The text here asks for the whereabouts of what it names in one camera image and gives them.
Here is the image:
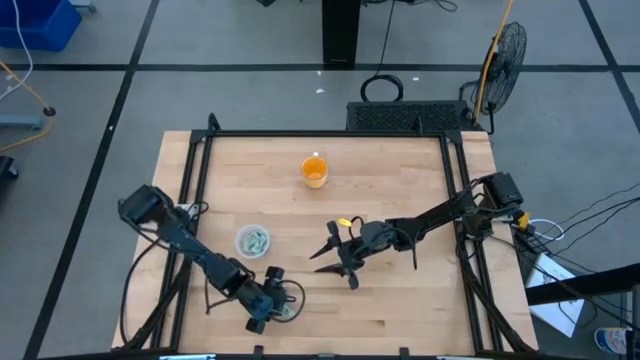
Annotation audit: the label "blue white can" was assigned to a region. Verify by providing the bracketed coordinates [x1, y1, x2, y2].
[593, 326, 634, 356]

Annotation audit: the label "black floor fan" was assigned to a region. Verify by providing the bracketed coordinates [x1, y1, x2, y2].
[459, 20, 529, 135]

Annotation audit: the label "black metal beam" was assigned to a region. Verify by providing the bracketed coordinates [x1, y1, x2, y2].
[524, 263, 640, 307]

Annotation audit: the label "yellow hose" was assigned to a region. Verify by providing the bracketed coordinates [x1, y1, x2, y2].
[473, 0, 516, 120]

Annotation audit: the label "coiled black cable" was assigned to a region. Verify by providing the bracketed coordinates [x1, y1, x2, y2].
[359, 73, 405, 104]

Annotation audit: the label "yellow ceramic mug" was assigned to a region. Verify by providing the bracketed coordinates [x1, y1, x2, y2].
[300, 151, 330, 190]

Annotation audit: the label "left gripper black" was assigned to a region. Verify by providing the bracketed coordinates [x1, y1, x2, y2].
[239, 266, 291, 335]

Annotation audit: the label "black perforated box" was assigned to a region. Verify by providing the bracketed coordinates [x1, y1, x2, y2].
[345, 100, 482, 133]

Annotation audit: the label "left arm black base cable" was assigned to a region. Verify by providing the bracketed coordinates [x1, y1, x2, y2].
[118, 238, 162, 346]

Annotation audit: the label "right arm black hanging cable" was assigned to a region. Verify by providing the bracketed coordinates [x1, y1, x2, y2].
[398, 232, 420, 272]

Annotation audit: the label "white paper sheets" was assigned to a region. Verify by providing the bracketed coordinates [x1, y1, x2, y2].
[524, 252, 586, 339]

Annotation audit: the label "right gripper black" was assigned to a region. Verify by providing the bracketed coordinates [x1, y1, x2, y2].
[309, 220, 399, 292]

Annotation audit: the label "black tall cabinet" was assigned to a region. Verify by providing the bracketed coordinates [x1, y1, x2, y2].
[321, 0, 362, 70]

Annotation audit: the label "blue plastic bin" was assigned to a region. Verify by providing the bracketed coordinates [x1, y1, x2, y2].
[0, 0, 84, 53]

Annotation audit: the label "black metal table frame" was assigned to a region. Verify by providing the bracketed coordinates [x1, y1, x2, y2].
[119, 113, 539, 360]

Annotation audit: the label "left wrist camera black cable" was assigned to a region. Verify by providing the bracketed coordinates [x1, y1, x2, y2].
[272, 278, 307, 324]

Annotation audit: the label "clear plastic round container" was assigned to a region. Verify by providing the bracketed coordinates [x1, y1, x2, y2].
[234, 223, 272, 260]

